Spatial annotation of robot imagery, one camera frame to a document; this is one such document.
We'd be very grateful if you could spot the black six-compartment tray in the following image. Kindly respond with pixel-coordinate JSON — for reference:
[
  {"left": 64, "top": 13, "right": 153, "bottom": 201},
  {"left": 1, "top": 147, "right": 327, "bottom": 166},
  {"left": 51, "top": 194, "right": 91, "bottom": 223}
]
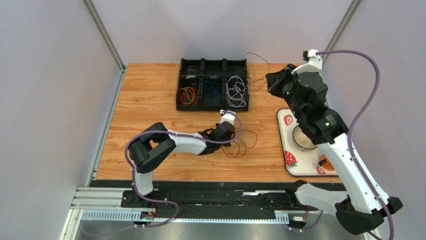
[{"left": 175, "top": 58, "right": 250, "bottom": 112}]

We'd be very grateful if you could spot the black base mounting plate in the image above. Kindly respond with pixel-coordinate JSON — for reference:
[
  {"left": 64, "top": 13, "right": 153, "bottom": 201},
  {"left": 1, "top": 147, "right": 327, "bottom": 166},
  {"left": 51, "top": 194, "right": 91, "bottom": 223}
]
[{"left": 120, "top": 181, "right": 317, "bottom": 220}]

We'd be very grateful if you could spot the beige ceramic bowl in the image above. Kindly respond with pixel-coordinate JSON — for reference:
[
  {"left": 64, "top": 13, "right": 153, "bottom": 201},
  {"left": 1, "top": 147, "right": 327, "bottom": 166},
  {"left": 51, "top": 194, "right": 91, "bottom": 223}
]
[{"left": 292, "top": 125, "right": 317, "bottom": 150}]

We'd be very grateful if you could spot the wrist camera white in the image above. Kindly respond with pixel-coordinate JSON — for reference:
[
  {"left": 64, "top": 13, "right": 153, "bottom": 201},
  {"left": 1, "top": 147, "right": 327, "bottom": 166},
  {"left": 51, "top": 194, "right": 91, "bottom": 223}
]
[
  {"left": 291, "top": 49, "right": 323, "bottom": 75},
  {"left": 219, "top": 109, "right": 236, "bottom": 125}
]

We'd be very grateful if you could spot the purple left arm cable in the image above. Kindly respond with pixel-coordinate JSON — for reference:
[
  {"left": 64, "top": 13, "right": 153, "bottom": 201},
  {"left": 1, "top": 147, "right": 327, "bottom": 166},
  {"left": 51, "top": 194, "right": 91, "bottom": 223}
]
[{"left": 124, "top": 110, "right": 243, "bottom": 229}]

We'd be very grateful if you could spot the strawberry pattern white tray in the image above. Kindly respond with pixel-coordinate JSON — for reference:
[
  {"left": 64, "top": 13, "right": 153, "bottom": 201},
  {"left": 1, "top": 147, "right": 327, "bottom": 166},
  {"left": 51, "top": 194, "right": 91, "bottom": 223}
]
[{"left": 276, "top": 108, "right": 338, "bottom": 177}]

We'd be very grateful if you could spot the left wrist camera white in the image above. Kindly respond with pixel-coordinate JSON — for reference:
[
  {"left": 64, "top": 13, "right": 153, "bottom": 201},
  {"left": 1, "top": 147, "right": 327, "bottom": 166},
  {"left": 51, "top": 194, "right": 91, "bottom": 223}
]
[{"left": 219, "top": 109, "right": 236, "bottom": 125}]

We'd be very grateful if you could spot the orange plastic cup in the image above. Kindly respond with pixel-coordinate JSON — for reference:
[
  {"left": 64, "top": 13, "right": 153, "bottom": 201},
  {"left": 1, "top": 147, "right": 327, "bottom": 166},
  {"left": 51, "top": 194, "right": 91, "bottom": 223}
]
[{"left": 318, "top": 154, "right": 335, "bottom": 171}]

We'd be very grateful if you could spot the white wire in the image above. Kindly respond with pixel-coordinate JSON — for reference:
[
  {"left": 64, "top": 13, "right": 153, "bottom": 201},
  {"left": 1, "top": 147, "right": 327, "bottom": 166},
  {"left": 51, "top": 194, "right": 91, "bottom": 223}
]
[{"left": 225, "top": 75, "right": 248, "bottom": 108}]

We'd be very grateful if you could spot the aluminium frame rail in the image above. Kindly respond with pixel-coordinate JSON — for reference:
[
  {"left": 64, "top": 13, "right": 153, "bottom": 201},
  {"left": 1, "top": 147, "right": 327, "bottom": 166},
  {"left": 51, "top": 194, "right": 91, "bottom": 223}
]
[{"left": 59, "top": 186, "right": 382, "bottom": 240}]

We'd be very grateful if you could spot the black thin wire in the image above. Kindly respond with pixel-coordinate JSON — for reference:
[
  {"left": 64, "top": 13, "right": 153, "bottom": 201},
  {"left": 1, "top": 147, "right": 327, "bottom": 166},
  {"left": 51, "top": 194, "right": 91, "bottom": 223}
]
[{"left": 242, "top": 52, "right": 272, "bottom": 92}]

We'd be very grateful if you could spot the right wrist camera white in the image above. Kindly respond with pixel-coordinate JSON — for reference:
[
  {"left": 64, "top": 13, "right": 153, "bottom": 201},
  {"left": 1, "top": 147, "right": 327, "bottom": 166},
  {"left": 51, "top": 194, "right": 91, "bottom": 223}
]
[{"left": 291, "top": 49, "right": 323, "bottom": 75}]

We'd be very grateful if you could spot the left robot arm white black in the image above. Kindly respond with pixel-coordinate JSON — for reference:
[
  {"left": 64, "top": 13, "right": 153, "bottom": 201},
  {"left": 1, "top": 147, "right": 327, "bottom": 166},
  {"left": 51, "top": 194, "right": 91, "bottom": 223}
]
[{"left": 124, "top": 120, "right": 236, "bottom": 201}]

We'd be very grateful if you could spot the blue wire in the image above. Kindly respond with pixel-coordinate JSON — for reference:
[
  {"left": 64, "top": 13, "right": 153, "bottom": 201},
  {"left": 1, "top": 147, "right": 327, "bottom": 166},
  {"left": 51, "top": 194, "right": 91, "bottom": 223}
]
[{"left": 203, "top": 79, "right": 221, "bottom": 103}]

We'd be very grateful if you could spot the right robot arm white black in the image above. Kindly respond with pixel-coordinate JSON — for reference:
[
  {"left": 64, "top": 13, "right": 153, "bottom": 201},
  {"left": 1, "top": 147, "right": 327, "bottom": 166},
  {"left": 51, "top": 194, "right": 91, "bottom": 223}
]
[{"left": 265, "top": 64, "right": 403, "bottom": 235}]

